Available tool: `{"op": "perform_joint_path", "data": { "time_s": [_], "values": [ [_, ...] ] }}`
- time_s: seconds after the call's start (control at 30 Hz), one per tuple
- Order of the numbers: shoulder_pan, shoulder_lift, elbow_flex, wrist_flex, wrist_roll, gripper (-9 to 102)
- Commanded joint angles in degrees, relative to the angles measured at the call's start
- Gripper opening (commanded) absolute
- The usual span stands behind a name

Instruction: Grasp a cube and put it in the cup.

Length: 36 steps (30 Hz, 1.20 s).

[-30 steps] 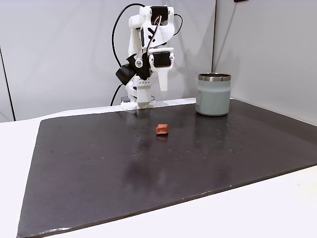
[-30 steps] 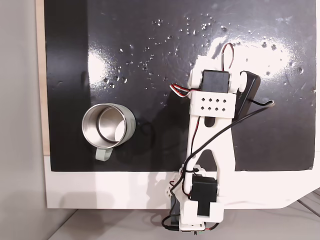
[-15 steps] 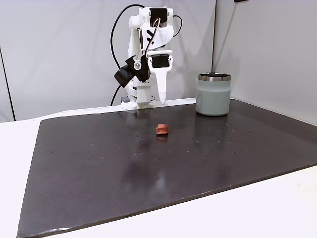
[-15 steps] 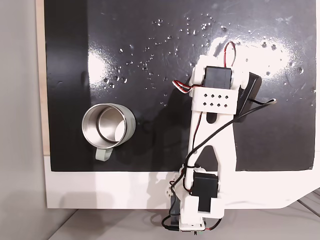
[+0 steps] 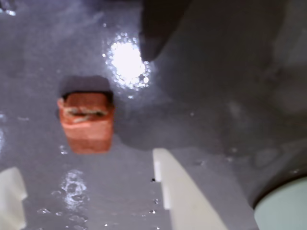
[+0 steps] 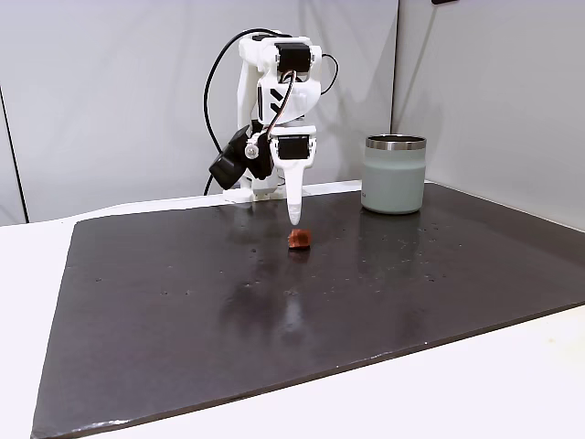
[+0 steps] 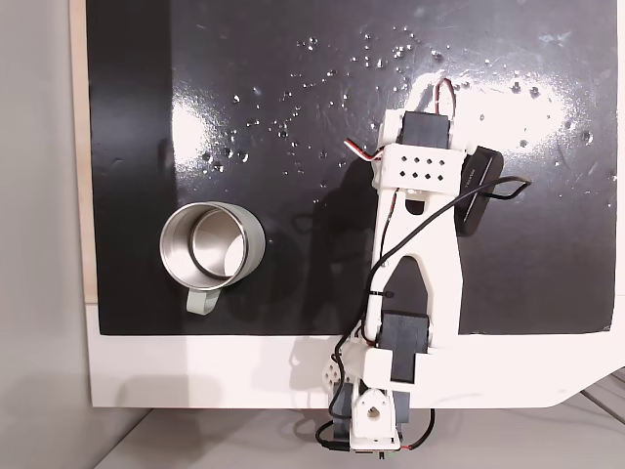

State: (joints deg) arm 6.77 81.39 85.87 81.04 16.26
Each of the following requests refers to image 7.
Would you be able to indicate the black glossy mat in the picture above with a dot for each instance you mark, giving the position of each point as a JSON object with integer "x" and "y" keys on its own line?
{"x": 244, "y": 98}

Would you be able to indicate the black oval camera box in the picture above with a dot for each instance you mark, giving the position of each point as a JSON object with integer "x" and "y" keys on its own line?
{"x": 478, "y": 190}

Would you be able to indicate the pale green steel cup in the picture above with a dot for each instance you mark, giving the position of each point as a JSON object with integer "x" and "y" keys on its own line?
{"x": 215, "y": 244}

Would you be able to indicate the beige wooden board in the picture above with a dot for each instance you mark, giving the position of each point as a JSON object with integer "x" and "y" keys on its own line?
{"x": 78, "y": 146}

